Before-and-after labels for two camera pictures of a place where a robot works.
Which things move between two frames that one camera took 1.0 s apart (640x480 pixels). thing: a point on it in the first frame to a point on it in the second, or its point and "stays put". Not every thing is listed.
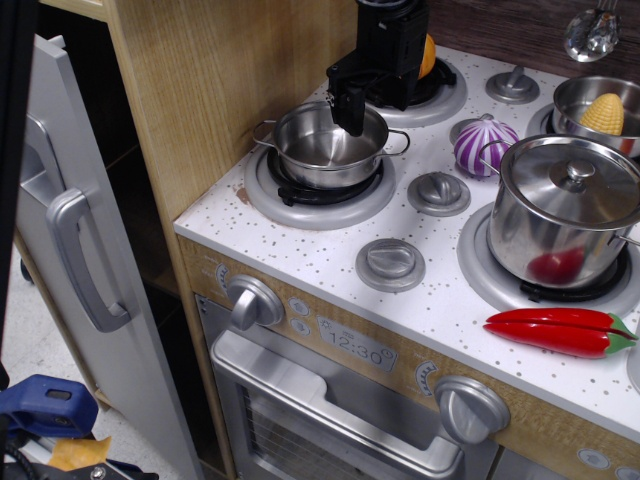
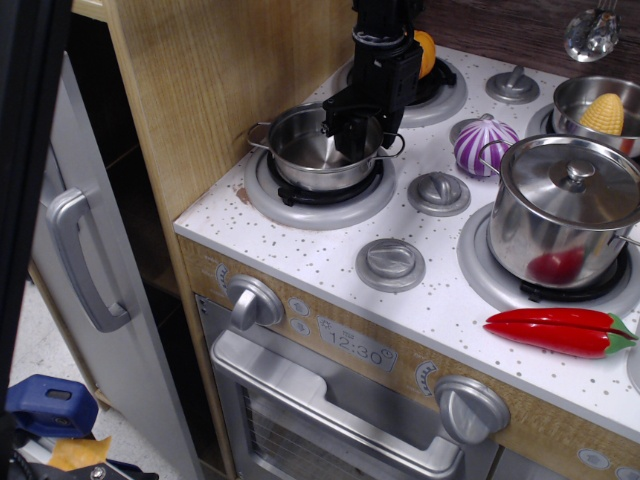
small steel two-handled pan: x=312 y=151 stays put
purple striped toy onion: x=480 y=146 stays put
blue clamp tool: x=50 y=406 stays put
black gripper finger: x=348 y=108 to x=358 y=138
